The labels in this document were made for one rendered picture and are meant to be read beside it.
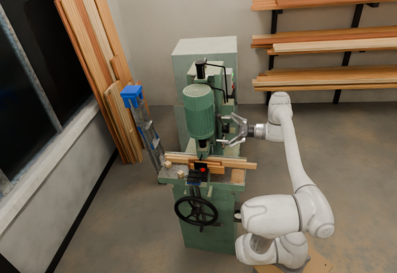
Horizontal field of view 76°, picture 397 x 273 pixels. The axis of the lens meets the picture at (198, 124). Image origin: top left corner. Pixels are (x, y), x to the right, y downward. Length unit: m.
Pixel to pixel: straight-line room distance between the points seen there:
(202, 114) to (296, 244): 0.86
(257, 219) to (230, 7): 3.07
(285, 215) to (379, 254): 1.84
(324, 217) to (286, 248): 0.59
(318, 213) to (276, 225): 0.15
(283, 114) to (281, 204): 0.49
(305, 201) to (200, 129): 0.79
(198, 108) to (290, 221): 0.79
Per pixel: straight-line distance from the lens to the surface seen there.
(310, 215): 1.02
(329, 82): 3.71
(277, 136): 1.45
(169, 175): 1.84
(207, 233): 2.27
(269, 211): 0.98
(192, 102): 1.46
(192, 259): 2.49
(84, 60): 2.82
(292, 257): 1.61
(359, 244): 2.76
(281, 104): 1.36
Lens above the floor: 2.21
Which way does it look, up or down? 35 degrees down
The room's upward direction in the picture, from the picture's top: 6 degrees counter-clockwise
